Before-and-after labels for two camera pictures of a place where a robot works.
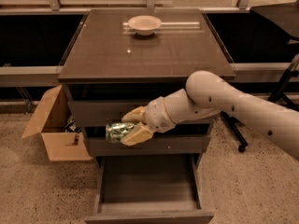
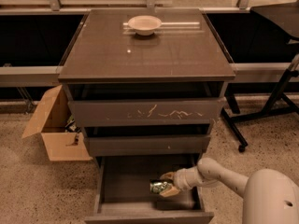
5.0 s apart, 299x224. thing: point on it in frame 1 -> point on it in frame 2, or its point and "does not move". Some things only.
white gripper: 156,115 -> 181,180
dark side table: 284,15 does not move
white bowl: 144,25 does not move
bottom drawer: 149,189 does not move
